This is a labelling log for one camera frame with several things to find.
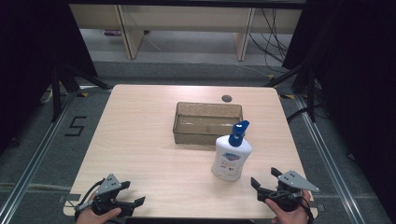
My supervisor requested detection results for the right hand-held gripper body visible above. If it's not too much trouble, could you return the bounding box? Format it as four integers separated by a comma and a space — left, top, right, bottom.
257, 170, 320, 213

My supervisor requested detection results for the coiled white cable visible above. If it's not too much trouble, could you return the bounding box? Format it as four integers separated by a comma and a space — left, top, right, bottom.
39, 88, 54, 105

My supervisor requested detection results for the long metal floor rail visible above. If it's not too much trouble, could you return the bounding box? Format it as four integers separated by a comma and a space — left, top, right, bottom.
0, 91, 78, 224
293, 92, 366, 224

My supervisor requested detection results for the person's right hand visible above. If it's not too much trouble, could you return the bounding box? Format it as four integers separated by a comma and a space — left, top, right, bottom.
264, 189, 313, 224

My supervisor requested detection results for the dark curtain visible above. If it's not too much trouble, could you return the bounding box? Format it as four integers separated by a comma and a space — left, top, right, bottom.
0, 0, 98, 153
281, 0, 396, 220

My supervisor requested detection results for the black metal stand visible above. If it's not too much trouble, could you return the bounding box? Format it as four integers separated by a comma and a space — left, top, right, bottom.
263, 57, 319, 124
50, 61, 114, 123

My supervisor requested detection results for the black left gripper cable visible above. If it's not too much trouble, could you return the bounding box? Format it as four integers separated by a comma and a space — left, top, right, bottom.
74, 177, 106, 218

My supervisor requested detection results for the white floor cable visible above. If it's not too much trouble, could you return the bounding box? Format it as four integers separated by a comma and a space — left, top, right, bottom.
230, 61, 273, 79

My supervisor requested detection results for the dark overhead frame beam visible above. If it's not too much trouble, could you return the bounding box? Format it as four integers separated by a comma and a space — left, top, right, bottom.
67, 0, 308, 9

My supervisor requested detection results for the person's left hand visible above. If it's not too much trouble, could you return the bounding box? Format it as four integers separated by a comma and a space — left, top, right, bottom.
75, 206, 122, 224

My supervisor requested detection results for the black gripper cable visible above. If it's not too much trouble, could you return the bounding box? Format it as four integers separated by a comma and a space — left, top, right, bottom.
74, 177, 106, 218
297, 194, 315, 224

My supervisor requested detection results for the bundle of black cables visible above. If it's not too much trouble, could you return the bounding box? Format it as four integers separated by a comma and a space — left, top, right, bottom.
247, 7, 290, 75

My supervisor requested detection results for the brown translucent plastic box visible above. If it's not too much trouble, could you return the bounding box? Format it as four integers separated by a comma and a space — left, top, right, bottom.
172, 101, 244, 146

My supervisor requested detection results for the white pump bottle blue cap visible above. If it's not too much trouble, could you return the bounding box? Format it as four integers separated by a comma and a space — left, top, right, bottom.
210, 119, 254, 182

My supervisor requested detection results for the light wooden desk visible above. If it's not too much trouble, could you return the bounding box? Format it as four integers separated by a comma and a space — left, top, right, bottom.
68, 3, 304, 62

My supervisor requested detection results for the thick black floor cable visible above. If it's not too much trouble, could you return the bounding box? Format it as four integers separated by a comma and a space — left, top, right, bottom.
286, 106, 310, 124

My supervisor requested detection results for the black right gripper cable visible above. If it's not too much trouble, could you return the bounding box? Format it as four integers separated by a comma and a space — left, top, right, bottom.
297, 194, 315, 224

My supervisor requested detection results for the crosswise metal floor rail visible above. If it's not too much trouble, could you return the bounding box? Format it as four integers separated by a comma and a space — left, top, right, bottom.
0, 182, 73, 192

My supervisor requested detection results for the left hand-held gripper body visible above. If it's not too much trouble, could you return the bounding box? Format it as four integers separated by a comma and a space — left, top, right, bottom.
74, 173, 135, 217

